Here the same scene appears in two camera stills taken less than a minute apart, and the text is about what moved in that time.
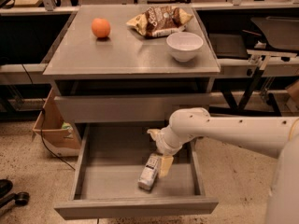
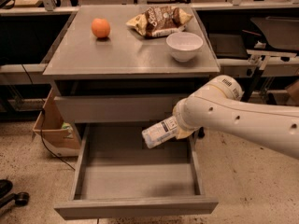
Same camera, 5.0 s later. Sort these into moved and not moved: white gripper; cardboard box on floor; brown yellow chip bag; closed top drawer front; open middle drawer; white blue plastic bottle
Moved: white blue plastic bottle; white gripper
Not moved: cardboard box on floor; closed top drawer front; open middle drawer; brown yellow chip bag
